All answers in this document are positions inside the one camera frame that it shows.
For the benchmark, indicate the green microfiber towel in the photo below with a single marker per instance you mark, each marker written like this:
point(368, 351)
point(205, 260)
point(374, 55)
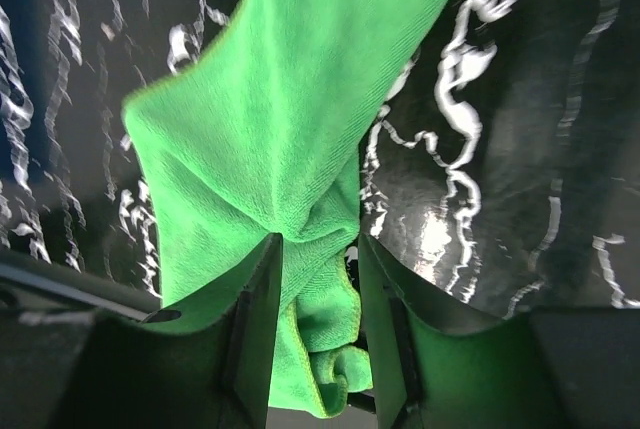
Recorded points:
point(261, 135)

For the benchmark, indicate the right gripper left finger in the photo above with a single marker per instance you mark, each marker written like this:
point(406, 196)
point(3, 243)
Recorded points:
point(78, 351)

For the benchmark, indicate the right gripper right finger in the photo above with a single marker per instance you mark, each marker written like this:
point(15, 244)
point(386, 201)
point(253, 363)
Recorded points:
point(439, 363)

